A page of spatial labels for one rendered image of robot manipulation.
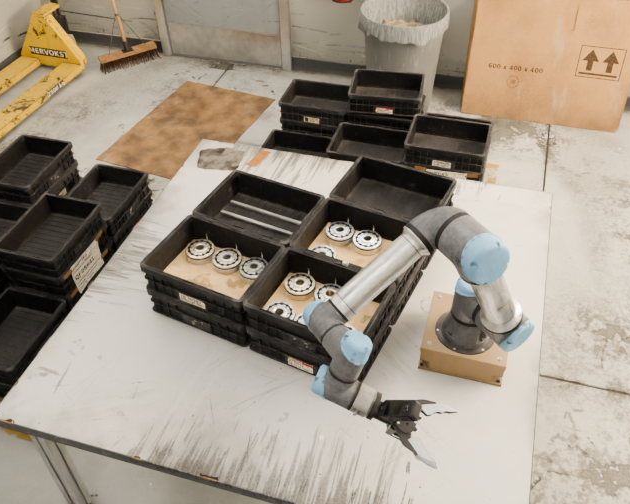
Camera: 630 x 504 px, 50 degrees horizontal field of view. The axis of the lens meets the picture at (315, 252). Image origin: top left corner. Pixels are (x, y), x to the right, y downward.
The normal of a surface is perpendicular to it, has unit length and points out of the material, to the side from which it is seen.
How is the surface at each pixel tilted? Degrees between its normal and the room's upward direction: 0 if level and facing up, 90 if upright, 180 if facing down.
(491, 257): 84
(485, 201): 0
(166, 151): 0
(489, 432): 0
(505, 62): 76
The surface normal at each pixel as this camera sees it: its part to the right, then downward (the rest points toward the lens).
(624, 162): -0.03, -0.73
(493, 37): -0.27, 0.48
